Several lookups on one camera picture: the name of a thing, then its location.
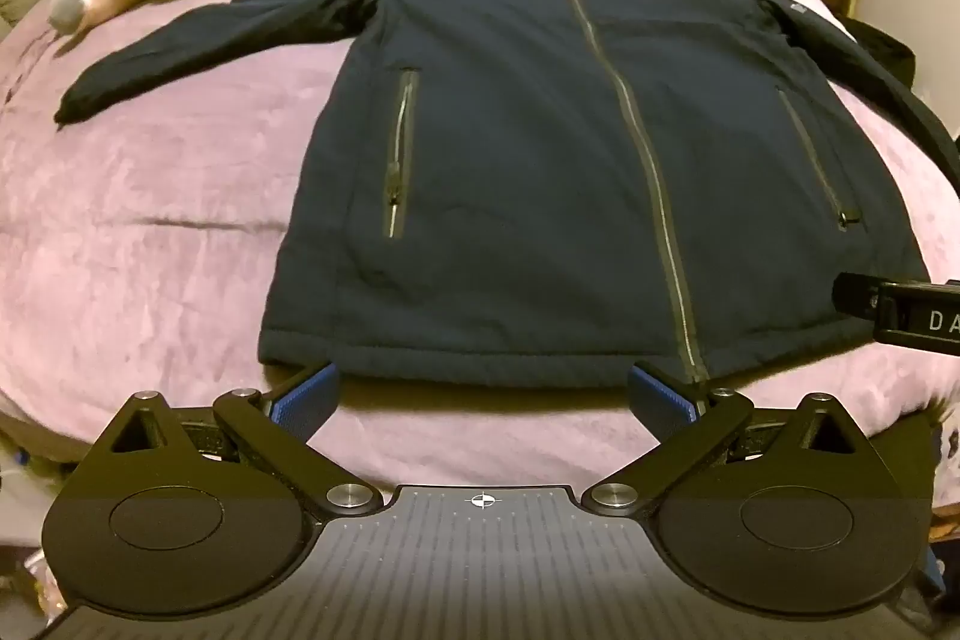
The navy zip jacket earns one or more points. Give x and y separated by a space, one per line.
525 160

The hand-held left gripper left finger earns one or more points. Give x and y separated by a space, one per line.
309 401

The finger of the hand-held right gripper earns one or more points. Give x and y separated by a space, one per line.
855 293

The purple bed blanket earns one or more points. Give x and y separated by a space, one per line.
172 280

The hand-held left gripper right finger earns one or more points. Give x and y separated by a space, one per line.
654 401

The black bag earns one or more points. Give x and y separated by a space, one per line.
889 51

